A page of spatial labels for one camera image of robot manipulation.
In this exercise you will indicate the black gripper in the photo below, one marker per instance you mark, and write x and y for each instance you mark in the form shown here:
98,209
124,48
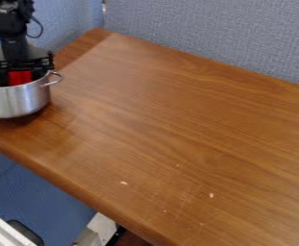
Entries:
20,56

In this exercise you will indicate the red plastic block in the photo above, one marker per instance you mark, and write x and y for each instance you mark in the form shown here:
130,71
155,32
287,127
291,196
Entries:
18,77

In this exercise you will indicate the metal pot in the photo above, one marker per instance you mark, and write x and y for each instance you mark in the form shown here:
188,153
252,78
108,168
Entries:
25,99

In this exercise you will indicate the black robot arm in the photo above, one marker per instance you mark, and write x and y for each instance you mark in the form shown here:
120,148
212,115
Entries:
17,23

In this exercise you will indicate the white appliance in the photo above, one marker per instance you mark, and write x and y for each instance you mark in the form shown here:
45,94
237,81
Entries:
10,237

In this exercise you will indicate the white table leg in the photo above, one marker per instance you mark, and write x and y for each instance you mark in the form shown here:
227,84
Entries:
97,233

